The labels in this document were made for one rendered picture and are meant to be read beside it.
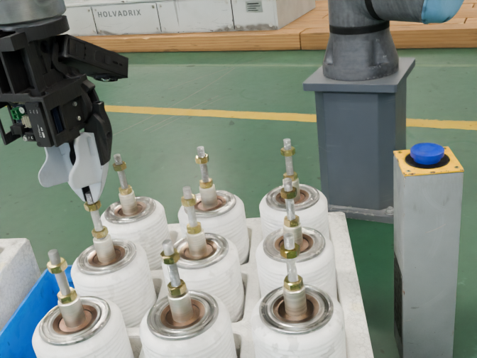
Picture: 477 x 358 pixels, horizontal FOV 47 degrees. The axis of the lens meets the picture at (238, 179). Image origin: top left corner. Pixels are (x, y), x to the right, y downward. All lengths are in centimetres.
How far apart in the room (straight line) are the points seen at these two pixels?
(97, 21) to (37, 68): 277
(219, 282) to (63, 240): 71
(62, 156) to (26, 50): 14
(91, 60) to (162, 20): 245
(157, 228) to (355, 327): 31
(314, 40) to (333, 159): 151
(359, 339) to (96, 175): 35
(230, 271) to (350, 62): 56
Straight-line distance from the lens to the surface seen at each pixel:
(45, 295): 98
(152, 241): 79
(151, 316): 59
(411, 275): 76
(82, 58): 62
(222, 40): 282
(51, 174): 65
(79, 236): 131
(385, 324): 93
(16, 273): 95
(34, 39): 57
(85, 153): 62
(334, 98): 110
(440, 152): 70
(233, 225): 76
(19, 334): 92
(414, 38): 250
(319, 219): 75
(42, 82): 58
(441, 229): 73
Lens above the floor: 62
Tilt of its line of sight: 26 degrees down
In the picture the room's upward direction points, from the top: 8 degrees counter-clockwise
